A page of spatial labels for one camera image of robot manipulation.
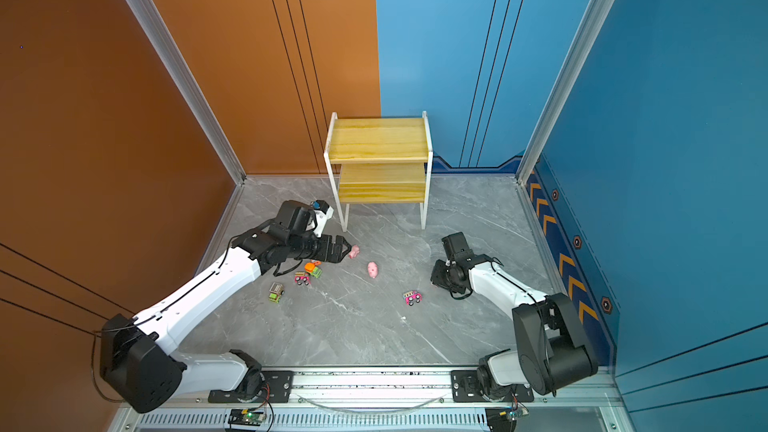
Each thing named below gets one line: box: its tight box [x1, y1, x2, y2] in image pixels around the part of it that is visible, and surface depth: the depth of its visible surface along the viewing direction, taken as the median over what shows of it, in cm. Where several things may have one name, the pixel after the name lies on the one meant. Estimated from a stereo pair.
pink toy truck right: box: [403, 290, 423, 307], surface depth 88 cm
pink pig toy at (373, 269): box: [367, 261, 379, 279], surface depth 93 cm
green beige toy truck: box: [269, 282, 286, 304], surface depth 89 cm
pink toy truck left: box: [294, 271, 312, 286], surface depth 92 cm
